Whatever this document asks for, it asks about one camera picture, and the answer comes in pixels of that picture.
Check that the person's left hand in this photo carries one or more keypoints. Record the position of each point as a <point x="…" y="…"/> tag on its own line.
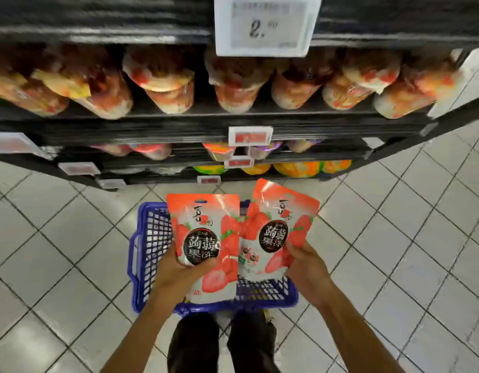
<point x="177" y="283"/>

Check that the person's right hand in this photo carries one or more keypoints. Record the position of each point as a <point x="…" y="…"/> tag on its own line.
<point x="311" y="275"/>

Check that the blue plastic shopping basket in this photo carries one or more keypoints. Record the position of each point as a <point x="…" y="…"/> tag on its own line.
<point x="150" y="236"/>

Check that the red strawberry jelly bag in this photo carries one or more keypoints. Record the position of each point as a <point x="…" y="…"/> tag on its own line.
<point x="278" y="209"/>
<point x="202" y="217"/>

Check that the black low shelf rack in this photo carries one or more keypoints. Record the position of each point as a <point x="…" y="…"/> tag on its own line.
<point x="146" y="128"/>

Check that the person's right forearm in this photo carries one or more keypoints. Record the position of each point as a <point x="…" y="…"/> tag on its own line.
<point x="356" y="337"/>

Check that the person's left forearm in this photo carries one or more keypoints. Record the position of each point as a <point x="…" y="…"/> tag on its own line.
<point x="138" y="341"/>

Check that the person's left leg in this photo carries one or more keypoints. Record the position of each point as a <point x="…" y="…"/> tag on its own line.
<point x="192" y="345"/>

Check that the person's leg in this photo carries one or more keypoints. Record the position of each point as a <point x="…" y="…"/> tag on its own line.
<point x="251" y="345"/>
<point x="192" y="345"/>

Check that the person's right leg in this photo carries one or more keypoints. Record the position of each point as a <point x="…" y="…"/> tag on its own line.
<point x="251" y="345"/>

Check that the red price tag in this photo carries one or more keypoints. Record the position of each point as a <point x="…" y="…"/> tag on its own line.
<point x="208" y="180"/>
<point x="250" y="136"/>
<point x="79" y="168"/>
<point x="238" y="163"/>

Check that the row of white orange cups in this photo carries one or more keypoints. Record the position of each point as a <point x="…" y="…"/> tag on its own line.
<point x="161" y="81"/>

